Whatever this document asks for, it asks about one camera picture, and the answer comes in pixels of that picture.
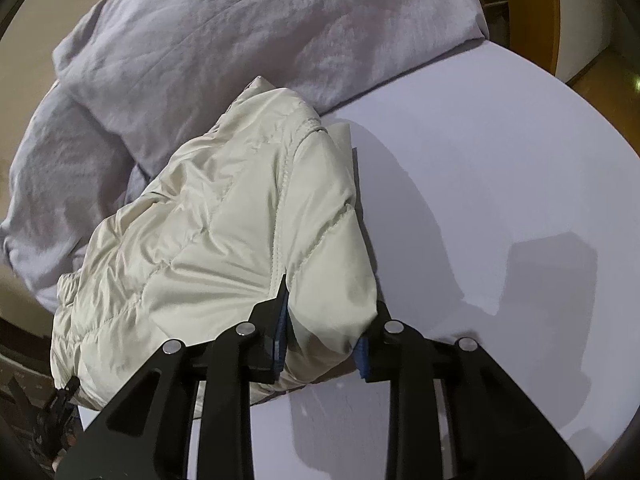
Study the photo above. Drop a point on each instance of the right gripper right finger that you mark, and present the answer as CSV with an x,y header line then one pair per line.
x,y
496,431

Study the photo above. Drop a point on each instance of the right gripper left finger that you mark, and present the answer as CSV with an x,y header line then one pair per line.
x,y
145,430

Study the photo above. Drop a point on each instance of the cream white puffer jacket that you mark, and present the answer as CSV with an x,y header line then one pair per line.
x,y
265,200

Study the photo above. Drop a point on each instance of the left lavender pillow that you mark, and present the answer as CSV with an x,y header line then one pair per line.
x,y
68,174

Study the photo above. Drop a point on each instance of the lavender pillow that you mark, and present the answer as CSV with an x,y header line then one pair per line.
x,y
68,174
159,72

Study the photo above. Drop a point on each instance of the right lavender pillow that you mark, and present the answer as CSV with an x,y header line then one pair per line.
x,y
159,72

